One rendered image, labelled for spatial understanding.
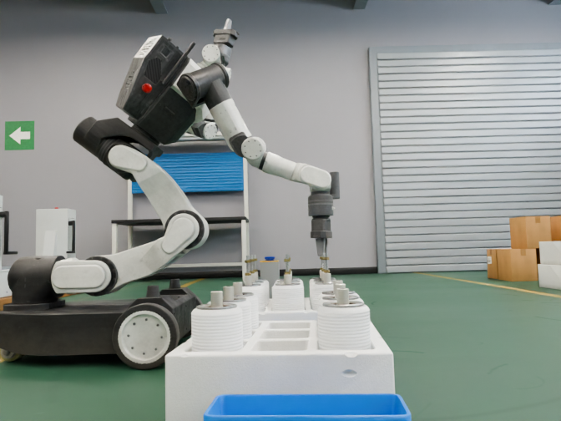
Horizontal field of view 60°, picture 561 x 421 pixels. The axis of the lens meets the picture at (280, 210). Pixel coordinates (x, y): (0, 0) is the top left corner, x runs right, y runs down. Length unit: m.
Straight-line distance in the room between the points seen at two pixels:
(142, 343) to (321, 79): 5.79
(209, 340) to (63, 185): 6.42
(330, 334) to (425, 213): 5.95
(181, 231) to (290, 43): 5.64
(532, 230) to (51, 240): 4.49
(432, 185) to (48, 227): 4.66
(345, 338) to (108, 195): 6.26
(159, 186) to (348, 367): 1.16
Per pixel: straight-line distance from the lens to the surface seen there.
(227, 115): 1.69
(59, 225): 5.08
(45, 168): 7.38
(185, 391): 0.91
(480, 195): 7.09
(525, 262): 5.10
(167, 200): 1.82
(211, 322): 0.90
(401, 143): 6.85
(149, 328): 1.61
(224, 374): 0.88
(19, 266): 1.99
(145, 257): 1.82
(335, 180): 1.72
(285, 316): 1.41
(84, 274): 1.85
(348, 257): 6.66
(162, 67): 1.83
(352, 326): 0.89
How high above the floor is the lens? 0.36
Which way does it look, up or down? 5 degrees up
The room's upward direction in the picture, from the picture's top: 2 degrees counter-clockwise
